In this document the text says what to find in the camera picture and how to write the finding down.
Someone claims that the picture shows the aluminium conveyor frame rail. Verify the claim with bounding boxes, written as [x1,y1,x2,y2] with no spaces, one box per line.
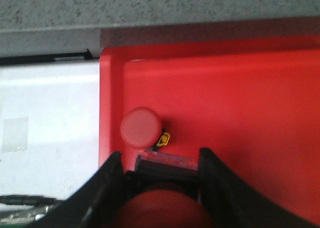
[0,205,57,223]

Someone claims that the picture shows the red mushroom push button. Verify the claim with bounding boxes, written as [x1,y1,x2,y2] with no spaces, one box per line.
[120,106,171,151]
[112,150,215,228]

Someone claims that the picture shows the grey stone counter slab right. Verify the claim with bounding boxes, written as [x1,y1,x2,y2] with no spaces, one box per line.
[0,0,320,57]

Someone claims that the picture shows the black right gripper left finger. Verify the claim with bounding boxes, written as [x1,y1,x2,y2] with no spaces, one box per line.
[27,151,125,228]

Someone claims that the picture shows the green conveyor belt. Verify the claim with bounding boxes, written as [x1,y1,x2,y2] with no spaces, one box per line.
[0,222,30,228]

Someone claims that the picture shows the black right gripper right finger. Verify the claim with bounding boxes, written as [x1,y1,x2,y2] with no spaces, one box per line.
[198,147,317,228]

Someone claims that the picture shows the red plastic tray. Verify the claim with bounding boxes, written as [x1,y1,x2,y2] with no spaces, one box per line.
[99,35,320,224]

